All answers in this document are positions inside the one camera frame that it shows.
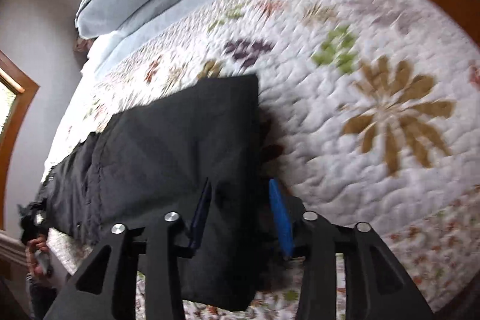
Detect black pants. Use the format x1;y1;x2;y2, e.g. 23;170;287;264
36;75;279;311

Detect person's hand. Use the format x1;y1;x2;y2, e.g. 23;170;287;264
23;233;57;289

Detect white floral quilt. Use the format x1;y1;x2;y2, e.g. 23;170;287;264
46;0;479;311

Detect light blue bed sheet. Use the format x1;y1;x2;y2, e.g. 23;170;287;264
79;0;346;77

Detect wooden window frame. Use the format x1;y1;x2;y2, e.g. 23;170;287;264
0;0;152;231

